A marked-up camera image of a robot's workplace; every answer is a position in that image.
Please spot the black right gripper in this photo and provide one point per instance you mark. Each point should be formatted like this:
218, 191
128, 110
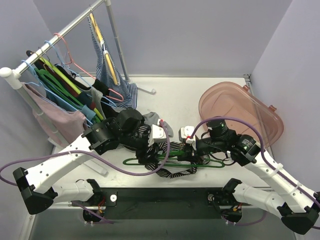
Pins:
188, 152

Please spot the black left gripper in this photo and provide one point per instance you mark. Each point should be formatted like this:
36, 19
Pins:
146, 154

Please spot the black white striped tank top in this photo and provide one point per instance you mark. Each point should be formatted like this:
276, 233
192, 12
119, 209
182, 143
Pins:
165, 173

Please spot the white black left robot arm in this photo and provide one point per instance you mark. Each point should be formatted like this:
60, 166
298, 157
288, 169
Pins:
39, 185

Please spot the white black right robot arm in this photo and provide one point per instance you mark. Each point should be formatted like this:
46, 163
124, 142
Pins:
297, 206

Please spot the lime green hanger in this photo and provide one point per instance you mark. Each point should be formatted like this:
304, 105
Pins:
83, 97

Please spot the blue white striped top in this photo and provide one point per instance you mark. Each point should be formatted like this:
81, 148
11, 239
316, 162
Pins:
122, 88

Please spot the light blue plastic hanger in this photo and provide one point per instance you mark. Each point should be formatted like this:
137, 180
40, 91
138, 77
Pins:
85, 111

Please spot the yellow wooden hanger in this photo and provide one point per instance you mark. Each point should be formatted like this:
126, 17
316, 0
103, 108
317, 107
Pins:
105, 68

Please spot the dark green plastic hanger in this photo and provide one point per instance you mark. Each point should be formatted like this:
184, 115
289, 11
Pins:
57, 93

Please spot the dark red hanger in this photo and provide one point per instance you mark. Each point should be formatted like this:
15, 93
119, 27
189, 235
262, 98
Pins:
61, 81

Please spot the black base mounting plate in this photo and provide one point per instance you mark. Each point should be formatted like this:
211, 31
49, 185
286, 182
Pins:
162, 203

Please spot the pink transparent plastic basin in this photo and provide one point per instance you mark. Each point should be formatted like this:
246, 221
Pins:
232, 100

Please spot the grey garment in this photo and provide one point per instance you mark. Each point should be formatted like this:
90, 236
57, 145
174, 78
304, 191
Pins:
152, 117

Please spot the black garment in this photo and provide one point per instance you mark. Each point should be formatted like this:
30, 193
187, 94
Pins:
98, 91

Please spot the pink garment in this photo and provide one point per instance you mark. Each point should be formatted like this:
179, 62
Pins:
70, 124

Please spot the silver white clothes rack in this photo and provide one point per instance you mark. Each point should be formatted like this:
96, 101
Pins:
12, 75

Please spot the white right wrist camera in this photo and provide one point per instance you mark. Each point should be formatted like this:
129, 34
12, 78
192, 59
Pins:
185, 133

